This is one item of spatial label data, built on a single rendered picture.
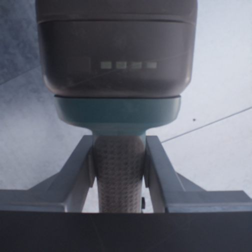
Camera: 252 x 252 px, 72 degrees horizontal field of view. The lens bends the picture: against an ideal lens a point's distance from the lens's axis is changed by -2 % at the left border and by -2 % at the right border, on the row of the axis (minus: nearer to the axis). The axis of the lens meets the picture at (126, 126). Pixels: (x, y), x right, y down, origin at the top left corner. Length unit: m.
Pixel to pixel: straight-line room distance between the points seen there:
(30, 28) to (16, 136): 0.23
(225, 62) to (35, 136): 0.44
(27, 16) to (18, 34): 0.04
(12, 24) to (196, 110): 0.41
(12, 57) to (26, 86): 0.06
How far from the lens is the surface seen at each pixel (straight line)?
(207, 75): 0.42
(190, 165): 0.46
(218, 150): 0.47
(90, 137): 0.15
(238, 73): 0.45
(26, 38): 0.43
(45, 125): 0.43
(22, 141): 0.47
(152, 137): 0.15
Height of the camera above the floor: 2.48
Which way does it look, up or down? 15 degrees up
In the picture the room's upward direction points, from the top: 157 degrees clockwise
